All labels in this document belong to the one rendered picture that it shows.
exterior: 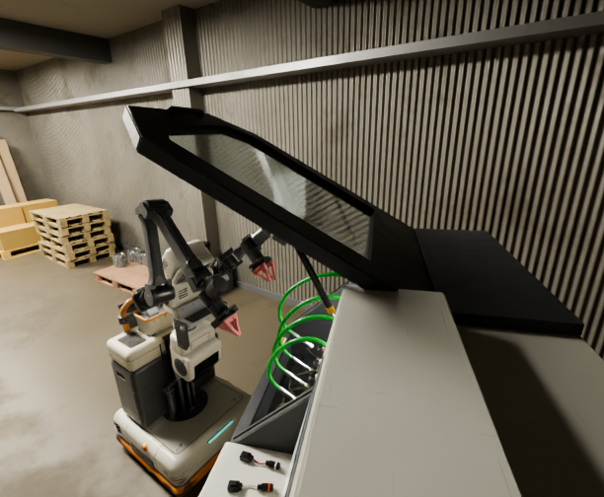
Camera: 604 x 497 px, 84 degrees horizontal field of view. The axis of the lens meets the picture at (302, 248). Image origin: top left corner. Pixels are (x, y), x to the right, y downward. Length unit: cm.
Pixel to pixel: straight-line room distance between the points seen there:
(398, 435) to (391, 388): 8
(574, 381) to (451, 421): 34
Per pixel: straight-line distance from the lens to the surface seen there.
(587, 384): 79
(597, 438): 69
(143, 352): 208
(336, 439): 45
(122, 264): 537
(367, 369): 54
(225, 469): 116
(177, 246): 132
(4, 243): 727
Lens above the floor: 189
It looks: 19 degrees down
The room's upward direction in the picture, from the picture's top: 1 degrees counter-clockwise
